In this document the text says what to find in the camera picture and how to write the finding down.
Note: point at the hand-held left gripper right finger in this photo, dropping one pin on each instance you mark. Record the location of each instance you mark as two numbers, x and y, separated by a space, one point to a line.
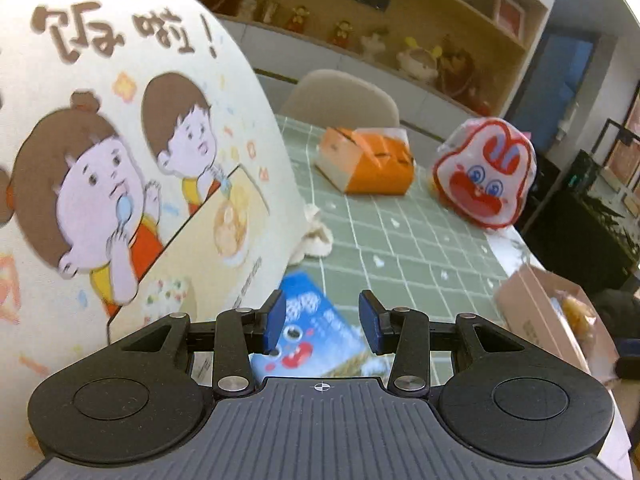
371 322

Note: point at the wooden display shelf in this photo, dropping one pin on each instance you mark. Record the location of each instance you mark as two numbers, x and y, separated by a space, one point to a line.
425 5

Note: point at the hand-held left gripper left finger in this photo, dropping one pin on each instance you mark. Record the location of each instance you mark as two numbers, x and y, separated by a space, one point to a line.
274 321

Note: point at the dark sideboard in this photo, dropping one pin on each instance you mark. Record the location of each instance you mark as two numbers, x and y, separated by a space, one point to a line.
580 230

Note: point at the long golden bread packet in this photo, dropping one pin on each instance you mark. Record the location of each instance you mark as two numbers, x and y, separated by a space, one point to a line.
579 315

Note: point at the red picture frame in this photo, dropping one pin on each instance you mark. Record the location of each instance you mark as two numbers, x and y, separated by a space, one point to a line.
509 12

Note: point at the dark jacket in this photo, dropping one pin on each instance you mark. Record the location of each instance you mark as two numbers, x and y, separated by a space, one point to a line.
622 312

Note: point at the row of figurines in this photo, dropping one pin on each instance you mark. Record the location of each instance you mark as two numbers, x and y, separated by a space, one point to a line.
415 55

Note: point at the orange tissue box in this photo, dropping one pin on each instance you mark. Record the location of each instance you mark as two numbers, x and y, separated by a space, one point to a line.
372 165

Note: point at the white red rabbit bag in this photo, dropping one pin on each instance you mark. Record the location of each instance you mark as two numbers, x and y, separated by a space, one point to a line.
482 175

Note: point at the pink cardboard box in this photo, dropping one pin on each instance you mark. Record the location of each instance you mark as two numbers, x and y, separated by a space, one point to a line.
545 320

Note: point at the cream printed canvas bag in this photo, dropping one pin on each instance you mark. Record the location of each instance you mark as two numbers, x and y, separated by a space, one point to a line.
125 135

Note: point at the beige chair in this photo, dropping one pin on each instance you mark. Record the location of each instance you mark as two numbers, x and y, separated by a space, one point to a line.
340 97

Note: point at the blue white snack packet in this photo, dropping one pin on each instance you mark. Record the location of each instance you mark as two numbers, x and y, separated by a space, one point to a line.
320 340

